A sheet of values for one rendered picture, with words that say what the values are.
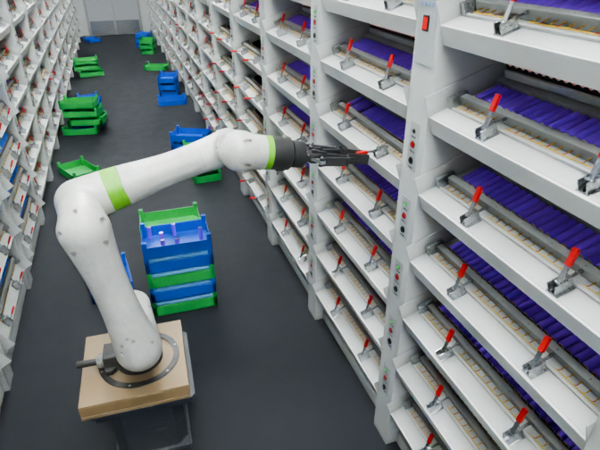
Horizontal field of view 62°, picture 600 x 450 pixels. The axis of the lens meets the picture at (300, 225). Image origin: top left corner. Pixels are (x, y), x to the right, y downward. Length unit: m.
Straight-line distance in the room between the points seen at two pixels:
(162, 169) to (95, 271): 0.32
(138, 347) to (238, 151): 0.60
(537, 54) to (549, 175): 0.20
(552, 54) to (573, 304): 0.42
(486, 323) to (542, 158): 0.41
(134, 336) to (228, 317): 1.02
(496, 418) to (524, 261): 0.41
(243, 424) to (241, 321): 0.57
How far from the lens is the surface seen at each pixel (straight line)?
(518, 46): 1.00
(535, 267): 1.07
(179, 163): 1.41
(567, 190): 0.93
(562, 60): 0.93
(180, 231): 2.46
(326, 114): 1.88
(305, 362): 2.16
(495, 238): 1.14
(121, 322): 1.41
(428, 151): 1.27
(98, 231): 1.26
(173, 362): 1.73
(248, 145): 1.30
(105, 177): 1.41
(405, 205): 1.36
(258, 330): 2.31
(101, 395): 1.70
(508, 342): 1.19
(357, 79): 1.56
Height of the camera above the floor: 1.52
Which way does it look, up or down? 29 degrees down
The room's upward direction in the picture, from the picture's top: straight up
